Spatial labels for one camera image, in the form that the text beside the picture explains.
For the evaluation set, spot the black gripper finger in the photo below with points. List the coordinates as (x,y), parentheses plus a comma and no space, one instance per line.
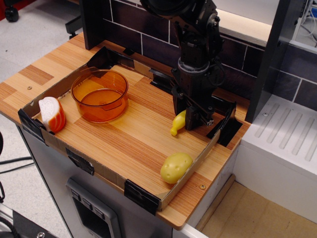
(194,118)
(180,100)

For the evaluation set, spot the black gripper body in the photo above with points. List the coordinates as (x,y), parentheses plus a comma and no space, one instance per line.
(198,83)

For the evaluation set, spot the yellow toy banana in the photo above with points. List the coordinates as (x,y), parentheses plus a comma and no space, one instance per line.
(178,123)

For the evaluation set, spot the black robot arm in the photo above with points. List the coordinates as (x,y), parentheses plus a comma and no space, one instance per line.
(196,24)

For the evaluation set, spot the cardboard fence with black tape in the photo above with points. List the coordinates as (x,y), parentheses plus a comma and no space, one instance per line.
(129,151)

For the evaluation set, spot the orange transparent plastic pot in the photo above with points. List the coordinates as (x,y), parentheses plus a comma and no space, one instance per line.
(101,95)

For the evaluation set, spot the yellow toy potato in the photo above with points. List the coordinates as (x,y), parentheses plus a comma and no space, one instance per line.
(175,166)

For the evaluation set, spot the white toy sink drainer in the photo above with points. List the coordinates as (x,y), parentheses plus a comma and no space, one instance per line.
(285,132)

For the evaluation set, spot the white orange toy sushi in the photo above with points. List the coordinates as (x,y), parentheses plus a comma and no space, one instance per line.
(52,114)

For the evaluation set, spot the grey toy oven front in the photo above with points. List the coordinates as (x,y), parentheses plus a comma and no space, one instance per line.
(99,219)

